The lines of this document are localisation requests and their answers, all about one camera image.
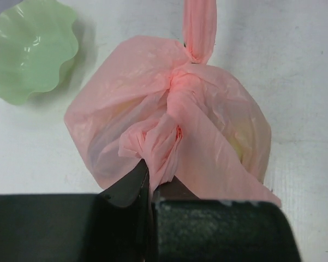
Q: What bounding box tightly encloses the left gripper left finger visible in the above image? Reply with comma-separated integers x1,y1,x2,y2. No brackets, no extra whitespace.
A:
0,160,150,261

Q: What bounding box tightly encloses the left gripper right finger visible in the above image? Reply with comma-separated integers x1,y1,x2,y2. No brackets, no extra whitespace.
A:
151,178,300,261

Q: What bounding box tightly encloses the pink plastic bag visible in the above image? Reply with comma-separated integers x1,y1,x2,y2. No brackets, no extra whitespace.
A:
64,1,281,205

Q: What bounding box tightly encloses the green leaf-shaped plate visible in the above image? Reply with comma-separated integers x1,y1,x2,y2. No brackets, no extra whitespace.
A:
0,1,79,105

